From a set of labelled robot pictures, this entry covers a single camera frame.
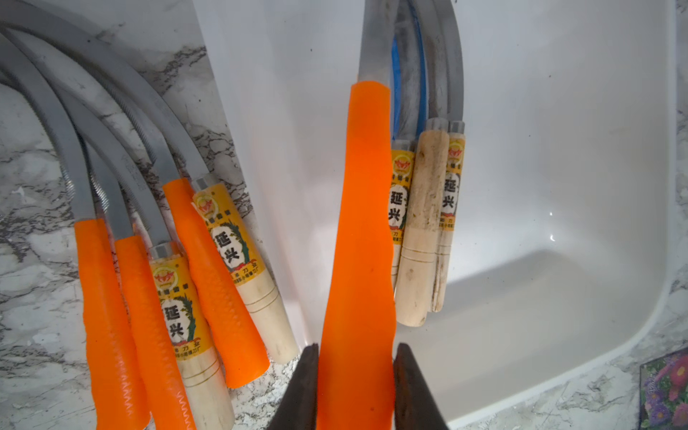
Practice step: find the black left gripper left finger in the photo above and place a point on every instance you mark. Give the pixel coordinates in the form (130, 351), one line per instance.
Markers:
(298, 407)

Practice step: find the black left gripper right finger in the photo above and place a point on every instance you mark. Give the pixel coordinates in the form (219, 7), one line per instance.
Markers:
(415, 407)

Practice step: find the plain wooden handle sickle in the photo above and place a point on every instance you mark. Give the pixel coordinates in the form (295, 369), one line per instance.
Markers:
(415, 279)

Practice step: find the labelled wooden handle sickle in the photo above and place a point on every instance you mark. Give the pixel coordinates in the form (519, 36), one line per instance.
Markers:
(186, 326)

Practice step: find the flower seed packet on table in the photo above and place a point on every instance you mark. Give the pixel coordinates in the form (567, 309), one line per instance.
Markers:
(663, 392)

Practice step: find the white plastic storage tray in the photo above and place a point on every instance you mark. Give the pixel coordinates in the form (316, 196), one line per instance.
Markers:
(562, 253)

